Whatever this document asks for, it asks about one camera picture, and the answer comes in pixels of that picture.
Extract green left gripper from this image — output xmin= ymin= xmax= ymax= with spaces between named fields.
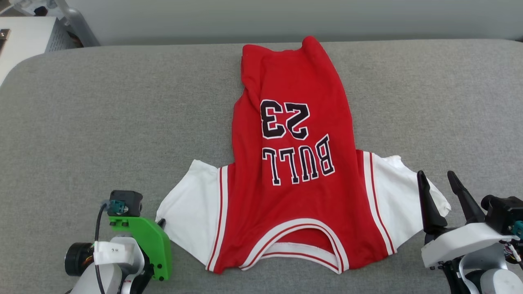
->
xmin=109 ymin=216 xmax=172 ymax=283

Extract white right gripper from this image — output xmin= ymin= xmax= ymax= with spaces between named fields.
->
xmin=417 ymin=171 xmax=516 ymax=269

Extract red white basketball jersey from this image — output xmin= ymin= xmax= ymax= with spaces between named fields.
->
xmin=155 ymin=36 xmax=452 ymax=275

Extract white metal cabinet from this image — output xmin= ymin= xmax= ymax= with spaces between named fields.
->
xmin=0 ymin=16 xmax=75 ymax=87

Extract white partition panel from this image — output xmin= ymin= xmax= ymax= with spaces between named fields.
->
xmin=67 ymin=0 xmax=523 ymax=46

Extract black left camera cable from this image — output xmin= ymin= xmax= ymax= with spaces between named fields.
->
xmin=94 ymin=201 xmax=110 ymax=294

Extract grey partition frame post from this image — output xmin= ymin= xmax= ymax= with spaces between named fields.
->
xmin=52 ymin=0 xmax=101 ymax=48

